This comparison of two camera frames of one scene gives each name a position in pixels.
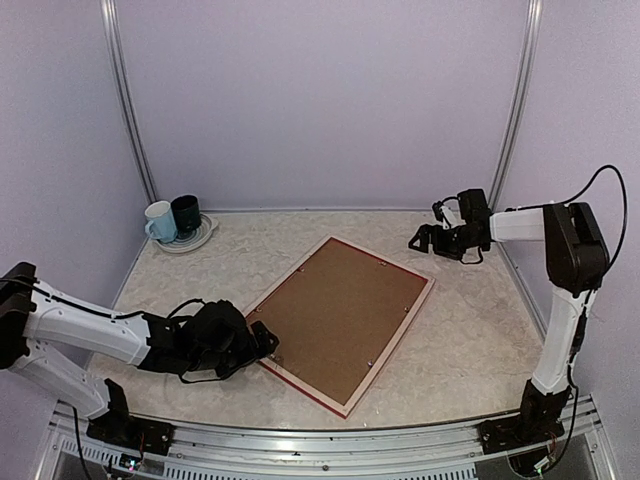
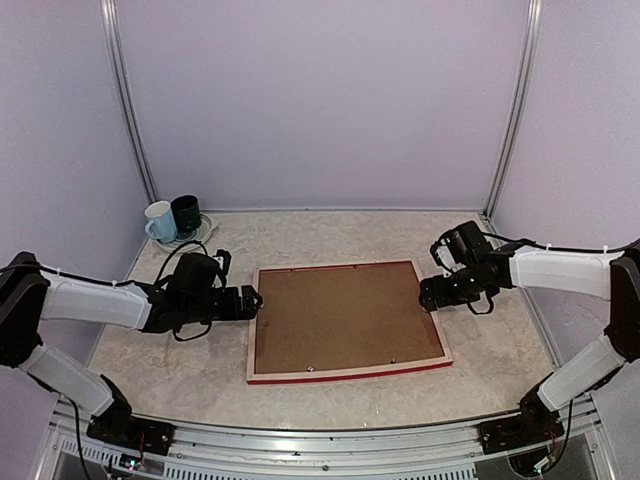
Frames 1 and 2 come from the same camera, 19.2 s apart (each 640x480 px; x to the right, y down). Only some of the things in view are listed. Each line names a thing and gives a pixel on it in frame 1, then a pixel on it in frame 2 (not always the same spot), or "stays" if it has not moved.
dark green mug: x=187 y=212 stays
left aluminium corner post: x=109 y=8 stays
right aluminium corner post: x=531 y=34 stays
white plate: x=192 y=240 stays
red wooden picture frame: x=335 y=317 to x=282 y=376
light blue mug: x=161 y=225 stays
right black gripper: x=439 y=246 to x=428 y=291
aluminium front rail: x=426 y=452 stays
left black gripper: x=260 y=336 to x=233 y=310
